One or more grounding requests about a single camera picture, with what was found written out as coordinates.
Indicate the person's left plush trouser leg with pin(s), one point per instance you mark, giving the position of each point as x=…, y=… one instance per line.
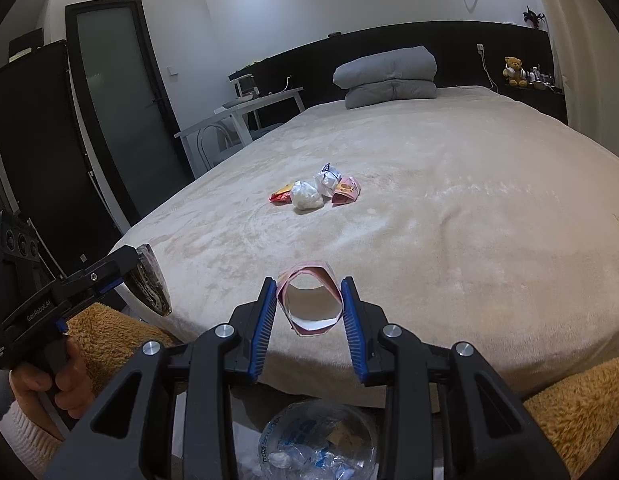
x=104, y=340

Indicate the black headboard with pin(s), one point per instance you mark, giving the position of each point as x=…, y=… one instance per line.
x=314, y=65

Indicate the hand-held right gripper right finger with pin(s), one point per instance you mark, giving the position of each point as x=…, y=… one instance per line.
x=353, y=332

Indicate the bed with beige blanket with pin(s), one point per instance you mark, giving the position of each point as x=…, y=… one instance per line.
x=439, y=235

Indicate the black cabinet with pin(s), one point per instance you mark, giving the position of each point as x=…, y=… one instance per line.
x=39, y=150

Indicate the white paper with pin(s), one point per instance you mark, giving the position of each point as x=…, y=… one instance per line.
x=327, y=179

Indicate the white desk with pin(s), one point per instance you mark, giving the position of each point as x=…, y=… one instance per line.
x=269, y=97

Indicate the folded grey duvet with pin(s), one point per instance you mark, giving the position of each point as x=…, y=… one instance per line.
x=384, y=75

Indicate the brown teddy bear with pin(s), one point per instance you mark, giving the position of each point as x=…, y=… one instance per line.
x=514, y=71

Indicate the cluster of small bottles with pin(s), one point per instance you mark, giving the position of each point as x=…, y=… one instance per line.
x=540, y=79

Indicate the pink white wrappers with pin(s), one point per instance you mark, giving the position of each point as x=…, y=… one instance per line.
x=345, y=191

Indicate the dark potted plant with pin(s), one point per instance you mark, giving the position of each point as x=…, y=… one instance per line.
x=533, y=16

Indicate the dark printed wrapper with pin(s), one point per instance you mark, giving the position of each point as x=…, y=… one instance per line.
x=149, y=285

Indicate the cream curtain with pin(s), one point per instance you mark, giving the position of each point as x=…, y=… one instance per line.
x=589, y=60

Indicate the white chair with grey seat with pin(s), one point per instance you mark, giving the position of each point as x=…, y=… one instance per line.
x=267, y=130

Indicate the black frosted glass door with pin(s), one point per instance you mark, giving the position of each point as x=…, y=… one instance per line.
x=124, y=110

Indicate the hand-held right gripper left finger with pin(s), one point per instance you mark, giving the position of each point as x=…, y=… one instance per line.
x=263, y=330

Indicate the clear lined waste bin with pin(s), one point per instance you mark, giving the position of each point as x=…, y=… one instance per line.
x=314, y=440

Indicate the person's left forearm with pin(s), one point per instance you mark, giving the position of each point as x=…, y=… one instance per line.
x=24, y=435

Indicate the person's right plush trouser leg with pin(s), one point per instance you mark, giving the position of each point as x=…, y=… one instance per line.
x=579, y=410

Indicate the person's plush trouser leg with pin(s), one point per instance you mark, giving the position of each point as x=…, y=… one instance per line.
x=104, y=340
x=579, y=410

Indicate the small white plastic bag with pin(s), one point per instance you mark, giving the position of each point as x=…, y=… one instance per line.
x=305, y=195

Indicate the pink paper carton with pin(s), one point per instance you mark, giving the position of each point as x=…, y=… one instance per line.
x=312, y=329

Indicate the red snack wrapper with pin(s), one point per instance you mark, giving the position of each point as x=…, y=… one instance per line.
x=280, y=195

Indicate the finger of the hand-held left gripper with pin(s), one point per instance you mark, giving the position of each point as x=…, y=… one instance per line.
x=104, y=267
x=97, y=296

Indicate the person's left hand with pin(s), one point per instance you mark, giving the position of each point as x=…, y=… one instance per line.
x=77, y=390

